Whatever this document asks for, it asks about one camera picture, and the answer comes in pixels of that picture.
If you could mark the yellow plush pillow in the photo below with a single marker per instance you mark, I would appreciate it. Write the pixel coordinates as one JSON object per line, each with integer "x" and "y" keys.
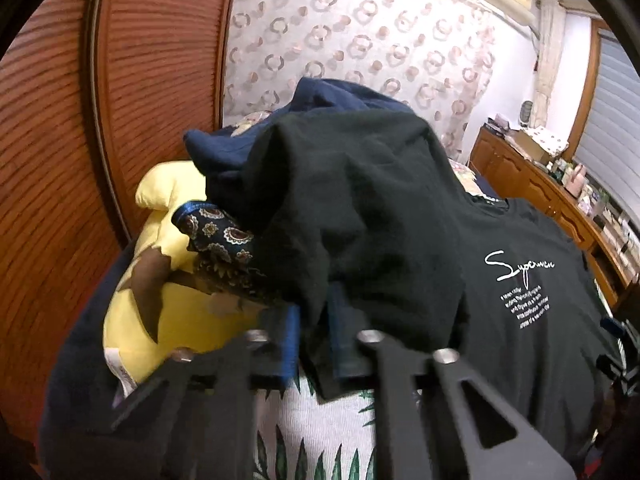
{"x": 160, "y": 304}

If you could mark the window blind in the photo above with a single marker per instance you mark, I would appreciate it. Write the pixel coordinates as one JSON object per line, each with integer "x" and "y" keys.
{"x": 609, "y": 145}

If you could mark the cardboard box on dresser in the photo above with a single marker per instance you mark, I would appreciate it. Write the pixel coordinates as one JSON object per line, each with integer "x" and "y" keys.
{"x": 527, "y": 147}

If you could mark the wooden dresser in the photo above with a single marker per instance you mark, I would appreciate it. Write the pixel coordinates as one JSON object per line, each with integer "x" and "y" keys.
{"x": 510, "y": 175}

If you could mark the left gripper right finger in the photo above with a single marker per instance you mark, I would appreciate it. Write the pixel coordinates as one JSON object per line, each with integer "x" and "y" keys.
{"x": 434, "y": 416}

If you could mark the paisley patterned folded garment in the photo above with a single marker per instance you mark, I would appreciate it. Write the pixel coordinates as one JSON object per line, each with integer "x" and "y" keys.
{"x": 225, "y": 255}

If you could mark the navy folded garment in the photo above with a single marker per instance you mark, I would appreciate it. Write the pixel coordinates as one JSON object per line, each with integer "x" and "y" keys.
{"x": 224, "y": 150}

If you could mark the brown louvered wardrobe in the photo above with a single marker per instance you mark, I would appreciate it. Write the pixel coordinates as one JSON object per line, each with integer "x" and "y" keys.
{"x": 93, "y": 94}

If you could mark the ring patterned curtain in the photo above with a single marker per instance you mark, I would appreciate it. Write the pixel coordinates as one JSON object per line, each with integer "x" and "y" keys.
{"x": 456, "y": 63}

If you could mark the palm leaf bedsheet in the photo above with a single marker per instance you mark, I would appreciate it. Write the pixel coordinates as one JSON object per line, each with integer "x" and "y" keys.
{"x": 301, "y": 436}

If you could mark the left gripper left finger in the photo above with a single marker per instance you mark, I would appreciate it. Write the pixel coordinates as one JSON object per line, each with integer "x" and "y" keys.
{"x": 194, "y": 417}

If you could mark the black printed t-shirt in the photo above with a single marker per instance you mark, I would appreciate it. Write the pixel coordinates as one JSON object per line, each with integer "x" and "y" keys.
{"x": 368, "y": 199}

